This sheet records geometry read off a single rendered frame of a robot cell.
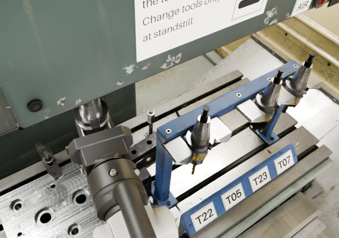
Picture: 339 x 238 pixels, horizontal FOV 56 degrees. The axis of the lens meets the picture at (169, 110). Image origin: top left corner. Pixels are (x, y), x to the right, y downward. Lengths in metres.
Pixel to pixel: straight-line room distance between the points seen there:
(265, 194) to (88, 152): 0.64
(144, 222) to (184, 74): 1.40
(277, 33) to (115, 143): 1.13
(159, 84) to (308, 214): 0.96
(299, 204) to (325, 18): 0.71
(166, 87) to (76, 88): 1.46
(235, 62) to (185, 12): 1.33
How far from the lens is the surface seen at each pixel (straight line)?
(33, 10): 0.22
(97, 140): 0.59
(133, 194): 0.49
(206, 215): 0.95
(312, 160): 1.20
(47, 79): 0.25
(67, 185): 0.94
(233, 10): 0.33
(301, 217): 1.27
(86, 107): 0.58
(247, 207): 1.03
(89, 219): 0.89
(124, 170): 0.54
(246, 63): 1.60
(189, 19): 0.29
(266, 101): 0.82
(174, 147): 0.71
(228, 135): 0.75
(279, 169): 1.09
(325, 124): 1.45
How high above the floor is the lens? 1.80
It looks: 50 degrees down
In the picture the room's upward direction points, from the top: 5 degrees clockwise
